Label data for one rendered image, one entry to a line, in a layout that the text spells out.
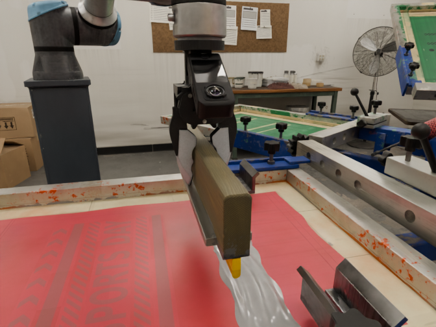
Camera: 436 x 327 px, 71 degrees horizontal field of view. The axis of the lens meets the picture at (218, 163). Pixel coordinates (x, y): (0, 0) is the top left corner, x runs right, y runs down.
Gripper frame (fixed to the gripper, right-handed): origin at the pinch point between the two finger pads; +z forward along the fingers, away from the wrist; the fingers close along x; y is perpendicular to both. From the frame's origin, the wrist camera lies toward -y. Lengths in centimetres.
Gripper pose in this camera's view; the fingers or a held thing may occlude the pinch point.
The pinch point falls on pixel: (204, 177)
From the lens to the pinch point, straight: 48.4
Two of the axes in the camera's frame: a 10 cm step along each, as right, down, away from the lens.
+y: -2.3, -3.2, 9.2
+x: -9.7, 0.8, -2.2
